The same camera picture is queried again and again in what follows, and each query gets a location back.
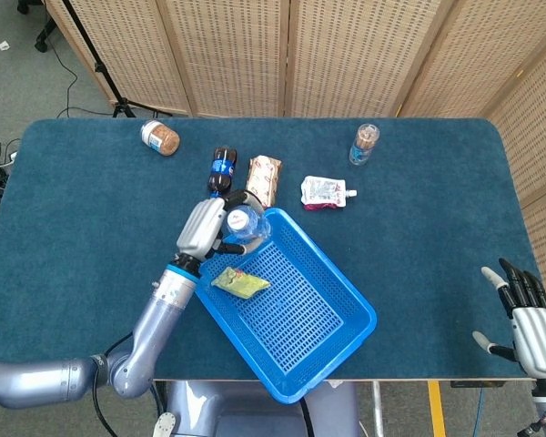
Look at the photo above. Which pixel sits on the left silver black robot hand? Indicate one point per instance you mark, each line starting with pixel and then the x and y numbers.
pixel 200 227

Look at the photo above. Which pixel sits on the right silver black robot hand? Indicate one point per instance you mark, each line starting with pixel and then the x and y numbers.
pixel 539 337

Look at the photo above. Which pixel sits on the clear water bottle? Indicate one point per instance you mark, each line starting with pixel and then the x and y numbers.
pixel 243 224

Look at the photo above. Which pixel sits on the green snack packet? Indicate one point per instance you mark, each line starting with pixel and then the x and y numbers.
pixel 241 284

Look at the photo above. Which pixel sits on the white and red spouted pouch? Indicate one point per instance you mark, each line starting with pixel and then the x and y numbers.
pixel 323 191

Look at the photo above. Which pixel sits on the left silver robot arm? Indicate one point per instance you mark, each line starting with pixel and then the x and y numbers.
pixel 154 328

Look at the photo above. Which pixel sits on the dark cola bottle blue label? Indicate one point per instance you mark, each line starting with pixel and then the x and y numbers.
pixel 221 170

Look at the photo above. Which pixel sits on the beige wrapped snack pack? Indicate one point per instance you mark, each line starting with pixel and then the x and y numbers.
pixel 264 179

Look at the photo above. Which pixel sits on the brown-filled jar with white lid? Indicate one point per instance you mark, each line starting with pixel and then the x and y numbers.
pixel 161 139

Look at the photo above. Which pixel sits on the blue perforated plastic basket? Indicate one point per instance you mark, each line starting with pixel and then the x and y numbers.
pixel 300 318

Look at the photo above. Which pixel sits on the blue carpet table mat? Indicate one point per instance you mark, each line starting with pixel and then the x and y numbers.
pixel 414 255

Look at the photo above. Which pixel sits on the metal table leg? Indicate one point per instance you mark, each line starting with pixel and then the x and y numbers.
pixel 377 409

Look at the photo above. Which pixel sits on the clear tube of biscuit sticks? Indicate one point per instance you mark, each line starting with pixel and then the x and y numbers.
pixel 363 145

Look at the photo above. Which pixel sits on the black tripod stand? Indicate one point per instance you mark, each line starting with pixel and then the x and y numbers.
pixel 101 68

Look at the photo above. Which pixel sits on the silver robot torso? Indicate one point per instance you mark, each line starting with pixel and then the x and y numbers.
pixel 227 414

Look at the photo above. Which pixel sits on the wicker folding screen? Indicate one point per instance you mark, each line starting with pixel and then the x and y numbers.
pixel 346 54

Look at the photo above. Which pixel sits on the black office chair base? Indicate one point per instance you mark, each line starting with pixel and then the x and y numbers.
pixel 43 38

